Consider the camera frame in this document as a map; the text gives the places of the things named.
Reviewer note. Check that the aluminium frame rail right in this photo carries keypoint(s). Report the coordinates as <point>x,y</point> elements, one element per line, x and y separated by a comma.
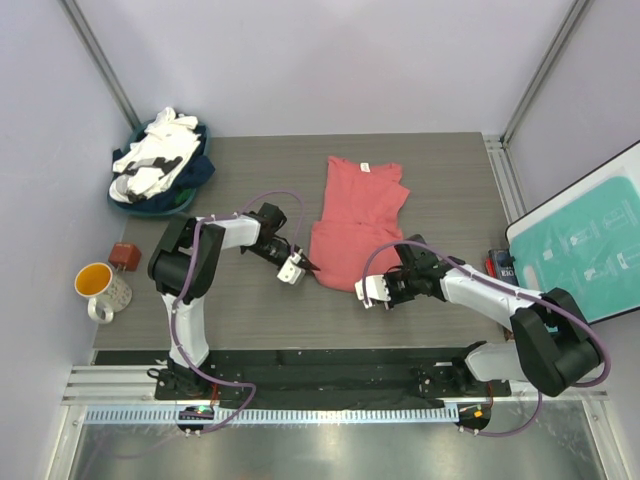
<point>506,178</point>

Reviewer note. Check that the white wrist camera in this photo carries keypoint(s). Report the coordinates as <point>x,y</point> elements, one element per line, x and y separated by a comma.
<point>372,291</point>
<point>291,271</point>

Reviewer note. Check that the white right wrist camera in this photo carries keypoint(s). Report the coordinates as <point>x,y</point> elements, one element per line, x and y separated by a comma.
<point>372,291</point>

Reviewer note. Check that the white t-shirt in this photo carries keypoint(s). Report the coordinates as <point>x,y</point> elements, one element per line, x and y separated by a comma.
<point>153,163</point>

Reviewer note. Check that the white mug orange inside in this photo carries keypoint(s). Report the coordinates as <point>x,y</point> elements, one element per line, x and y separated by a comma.
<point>106,292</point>

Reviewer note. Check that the teal laundry basket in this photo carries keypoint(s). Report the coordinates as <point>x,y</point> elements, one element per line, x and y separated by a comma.
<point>150,200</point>

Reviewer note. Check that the left aluminium corner post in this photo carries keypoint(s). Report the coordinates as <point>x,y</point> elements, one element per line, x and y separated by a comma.
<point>92,46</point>

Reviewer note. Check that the small red box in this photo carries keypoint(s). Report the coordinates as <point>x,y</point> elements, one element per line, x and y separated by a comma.
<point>125,257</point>

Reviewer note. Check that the pink t-shirt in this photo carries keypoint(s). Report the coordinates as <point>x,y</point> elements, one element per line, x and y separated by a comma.
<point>360,213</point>

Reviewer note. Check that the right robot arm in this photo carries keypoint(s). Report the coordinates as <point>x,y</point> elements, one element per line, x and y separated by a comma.
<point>553,345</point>

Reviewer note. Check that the teal instruction board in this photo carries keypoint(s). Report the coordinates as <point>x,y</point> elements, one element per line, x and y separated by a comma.
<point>585,240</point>

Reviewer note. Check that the red book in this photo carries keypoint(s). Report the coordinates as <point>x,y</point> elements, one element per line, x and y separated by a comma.
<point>489,267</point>

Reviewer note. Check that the aluminium front rail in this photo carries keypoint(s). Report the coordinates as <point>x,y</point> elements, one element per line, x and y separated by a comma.
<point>126,394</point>

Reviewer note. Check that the blue patterned book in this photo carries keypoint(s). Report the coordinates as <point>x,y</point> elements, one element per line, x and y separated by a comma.
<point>504,266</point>

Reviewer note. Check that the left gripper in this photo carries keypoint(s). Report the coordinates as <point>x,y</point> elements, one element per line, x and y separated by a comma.
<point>303,263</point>

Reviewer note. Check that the green garment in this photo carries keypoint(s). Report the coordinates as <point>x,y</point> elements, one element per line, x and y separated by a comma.
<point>182,197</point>

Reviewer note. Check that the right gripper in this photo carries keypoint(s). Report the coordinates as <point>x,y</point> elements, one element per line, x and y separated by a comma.
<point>394,298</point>

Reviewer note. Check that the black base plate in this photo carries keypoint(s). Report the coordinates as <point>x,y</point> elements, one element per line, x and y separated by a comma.
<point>343,378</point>

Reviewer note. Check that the right aluminium corner post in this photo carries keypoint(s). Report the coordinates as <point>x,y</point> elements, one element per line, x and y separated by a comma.
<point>567,28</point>

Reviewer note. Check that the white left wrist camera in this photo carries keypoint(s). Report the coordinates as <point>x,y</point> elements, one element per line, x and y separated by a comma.
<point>291,271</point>

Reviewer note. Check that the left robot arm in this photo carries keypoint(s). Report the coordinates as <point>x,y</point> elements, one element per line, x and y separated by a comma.
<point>183,268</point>

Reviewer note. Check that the aluminium corner post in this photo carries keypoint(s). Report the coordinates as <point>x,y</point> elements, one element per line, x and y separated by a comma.
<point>92,46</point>
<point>567,28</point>

